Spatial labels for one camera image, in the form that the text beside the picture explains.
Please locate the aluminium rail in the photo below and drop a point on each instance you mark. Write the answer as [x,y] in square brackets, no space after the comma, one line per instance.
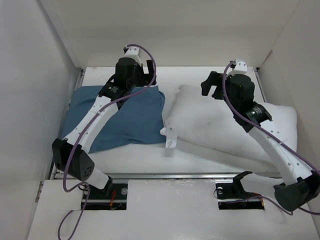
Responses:
[187,159]

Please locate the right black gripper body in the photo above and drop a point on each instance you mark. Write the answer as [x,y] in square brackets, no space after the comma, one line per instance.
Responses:
[228,81]

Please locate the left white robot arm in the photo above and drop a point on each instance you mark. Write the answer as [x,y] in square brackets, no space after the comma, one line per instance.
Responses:
[71,154]

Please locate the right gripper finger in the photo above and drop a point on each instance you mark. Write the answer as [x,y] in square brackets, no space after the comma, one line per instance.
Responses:
[218,93]
[214,79]

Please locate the wrist white camera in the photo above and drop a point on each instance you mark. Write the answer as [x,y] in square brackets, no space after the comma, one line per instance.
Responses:
[238,66]
[132,52]

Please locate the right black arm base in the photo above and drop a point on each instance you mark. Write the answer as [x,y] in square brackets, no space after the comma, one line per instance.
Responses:
[231,195]

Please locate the blue pillowcase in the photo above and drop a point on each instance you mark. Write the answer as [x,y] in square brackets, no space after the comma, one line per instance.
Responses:
[138,121]

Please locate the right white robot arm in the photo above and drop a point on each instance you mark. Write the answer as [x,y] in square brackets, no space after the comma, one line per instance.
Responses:
[301,180]

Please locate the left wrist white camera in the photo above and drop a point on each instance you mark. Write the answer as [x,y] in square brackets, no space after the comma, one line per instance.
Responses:
[132,52]

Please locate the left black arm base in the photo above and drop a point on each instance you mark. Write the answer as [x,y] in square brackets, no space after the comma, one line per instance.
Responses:
[115,201]

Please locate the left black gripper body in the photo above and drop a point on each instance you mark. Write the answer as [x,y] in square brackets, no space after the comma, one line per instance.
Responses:
[140,78]

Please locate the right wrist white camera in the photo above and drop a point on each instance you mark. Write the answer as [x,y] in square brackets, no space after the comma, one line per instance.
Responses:
[238,66]

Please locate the white pillow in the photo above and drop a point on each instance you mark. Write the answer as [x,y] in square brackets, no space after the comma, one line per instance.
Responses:
[208,122]

